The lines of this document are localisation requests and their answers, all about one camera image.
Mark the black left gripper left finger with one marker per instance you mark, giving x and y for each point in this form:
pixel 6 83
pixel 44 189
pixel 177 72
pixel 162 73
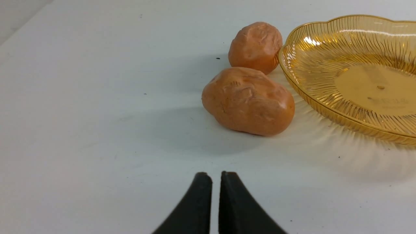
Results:
pixel 192 214

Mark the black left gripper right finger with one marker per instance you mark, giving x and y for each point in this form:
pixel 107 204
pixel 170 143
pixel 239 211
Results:
pixel 239 213

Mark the large orange-brown potato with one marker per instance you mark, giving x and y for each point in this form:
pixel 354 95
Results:
pixel 246 100

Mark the small orange-brown potato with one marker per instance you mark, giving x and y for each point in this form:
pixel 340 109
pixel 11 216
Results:
pixel 256 46

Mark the amber ribbed plastic dish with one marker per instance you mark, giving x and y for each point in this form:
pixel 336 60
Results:
pixel 358 71

